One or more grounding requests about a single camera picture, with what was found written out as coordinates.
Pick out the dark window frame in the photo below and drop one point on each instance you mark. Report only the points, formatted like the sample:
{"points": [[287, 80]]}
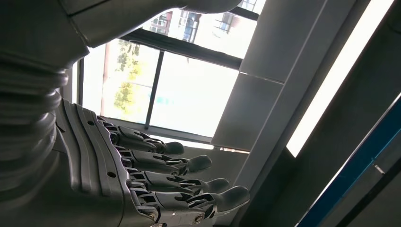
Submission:
{"points": [[188, 47]]}

